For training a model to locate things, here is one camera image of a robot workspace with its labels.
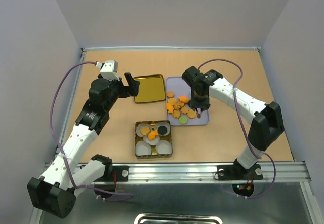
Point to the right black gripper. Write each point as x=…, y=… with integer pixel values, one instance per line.
x=195, y=103

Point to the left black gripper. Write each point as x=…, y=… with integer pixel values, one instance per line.
x=132, y=88

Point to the green sandwich cookie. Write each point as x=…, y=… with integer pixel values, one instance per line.
x=183, y=120

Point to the black sandwich cookie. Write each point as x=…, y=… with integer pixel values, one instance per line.
x=162, y=130

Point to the round dotted biscuit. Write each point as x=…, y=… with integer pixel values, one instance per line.
x=145, y=130
x=192, y=114

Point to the orange fish cookie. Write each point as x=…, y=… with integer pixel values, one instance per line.
x=152, y=135
x=184, y=99
x=170, y=108

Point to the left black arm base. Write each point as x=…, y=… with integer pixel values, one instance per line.
x=109, y=181

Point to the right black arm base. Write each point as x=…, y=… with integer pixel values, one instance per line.
x=242, y=179

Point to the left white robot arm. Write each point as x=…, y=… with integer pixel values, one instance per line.
x=58, y=187

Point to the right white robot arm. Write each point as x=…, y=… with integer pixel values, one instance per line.
x=265, y=119

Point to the tan maple leaf cookie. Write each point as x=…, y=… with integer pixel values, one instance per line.
x=184, y=110

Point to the gold tin lid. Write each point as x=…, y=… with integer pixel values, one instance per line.
x=151, y=89

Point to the orange swirl meringue cookie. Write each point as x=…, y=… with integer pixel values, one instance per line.
x=177, y=106

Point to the plain round tan cookie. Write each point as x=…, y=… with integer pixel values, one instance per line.
x=170, y=94

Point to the white paper cupcake liner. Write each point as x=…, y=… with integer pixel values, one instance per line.
x=140, y=126
x=164, y=148
x=153, y=142
x=143, y=149
x=163, y=123

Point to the green christmas cookie tin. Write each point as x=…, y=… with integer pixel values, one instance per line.
x=154, y=154

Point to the steel tray front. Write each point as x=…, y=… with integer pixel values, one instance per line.
x=175, y=218

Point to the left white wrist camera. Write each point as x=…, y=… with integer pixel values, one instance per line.
x=109, y=70

